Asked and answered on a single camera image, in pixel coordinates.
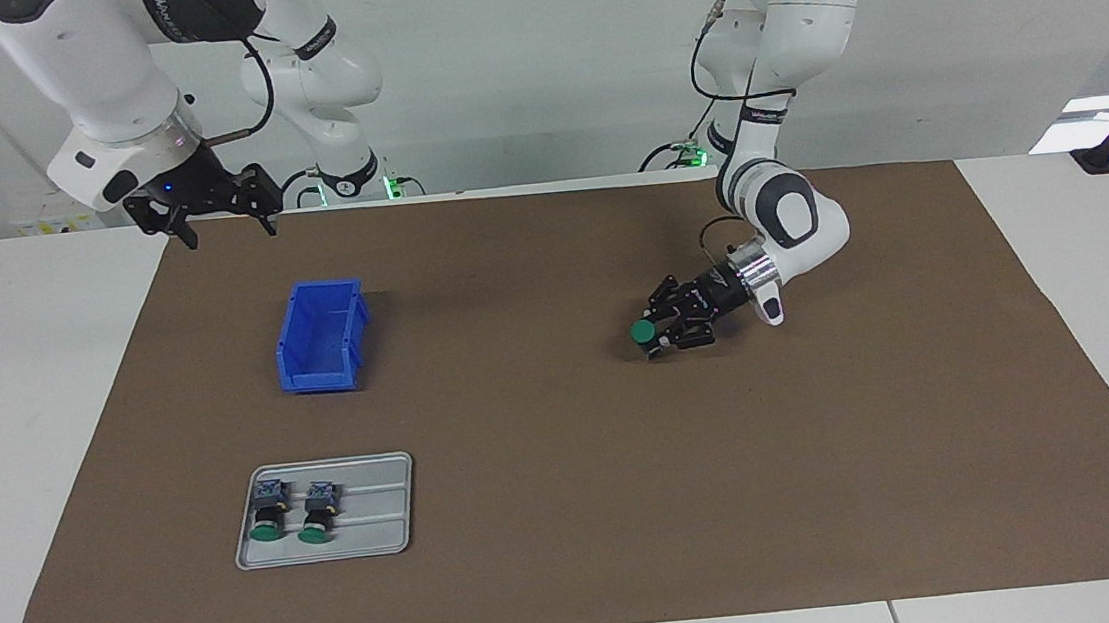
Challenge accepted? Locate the brown paper table mat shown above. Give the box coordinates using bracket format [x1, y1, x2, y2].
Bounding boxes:
[0, 140, 1109, 623]

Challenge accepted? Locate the black left base cable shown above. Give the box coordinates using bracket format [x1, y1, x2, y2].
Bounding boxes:
[634, 101, 725, 172]

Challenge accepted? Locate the black right base cable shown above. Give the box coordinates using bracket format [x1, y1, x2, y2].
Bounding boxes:
[271, 166, 326, 212]

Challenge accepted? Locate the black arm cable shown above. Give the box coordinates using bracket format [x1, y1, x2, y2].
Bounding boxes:
[678, 0, 811, 262]
[194, 33, 281, 148]

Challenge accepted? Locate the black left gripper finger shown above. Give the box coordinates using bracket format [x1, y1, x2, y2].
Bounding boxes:
[644, 312, 720, 360]
[647, 274, 708, 319]

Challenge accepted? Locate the grey metal tray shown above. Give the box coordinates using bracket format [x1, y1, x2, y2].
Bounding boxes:
[227, 450, 422, 572]

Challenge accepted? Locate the black base cable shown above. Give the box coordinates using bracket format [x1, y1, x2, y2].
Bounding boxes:
[634, 101, 725, 172]
[271, 166, 326, 212]

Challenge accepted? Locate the blue plastic storage bin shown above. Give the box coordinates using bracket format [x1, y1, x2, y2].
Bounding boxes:
[269, 276, 377, 398]

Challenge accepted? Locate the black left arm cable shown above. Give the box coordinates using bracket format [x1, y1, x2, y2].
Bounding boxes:
[678, 0, 811, 262]

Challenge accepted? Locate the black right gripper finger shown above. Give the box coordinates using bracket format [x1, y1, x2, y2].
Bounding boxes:
[122, 185, 201, 255]
[229, 162, 286, 240]

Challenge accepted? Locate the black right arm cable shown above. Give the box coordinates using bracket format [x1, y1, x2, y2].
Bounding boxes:
[194, 33, 281, 148]

